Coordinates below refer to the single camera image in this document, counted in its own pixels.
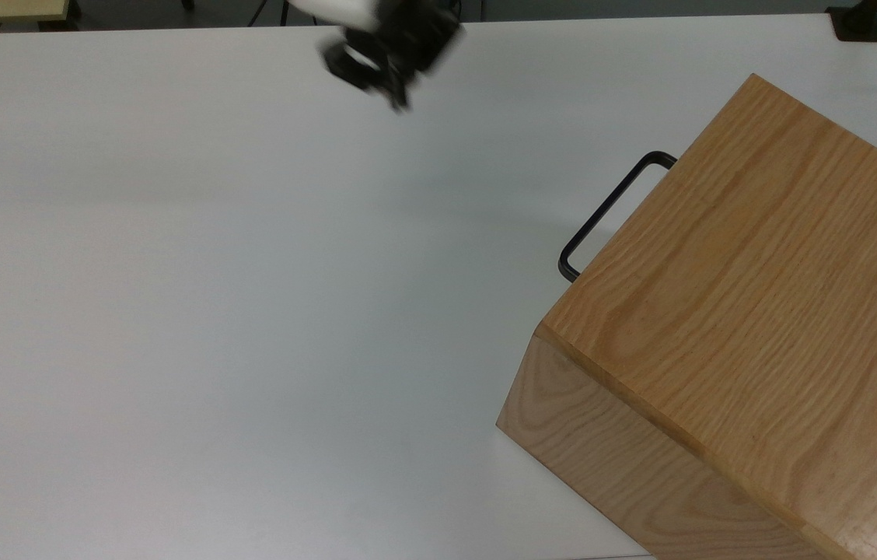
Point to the black Franka gripper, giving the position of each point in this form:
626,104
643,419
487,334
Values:
407,39

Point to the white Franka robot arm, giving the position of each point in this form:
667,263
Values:
333,12

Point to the oak wooden cabinet box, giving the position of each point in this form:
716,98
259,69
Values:
757,311

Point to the black table clamp mount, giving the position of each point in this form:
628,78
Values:
858,23

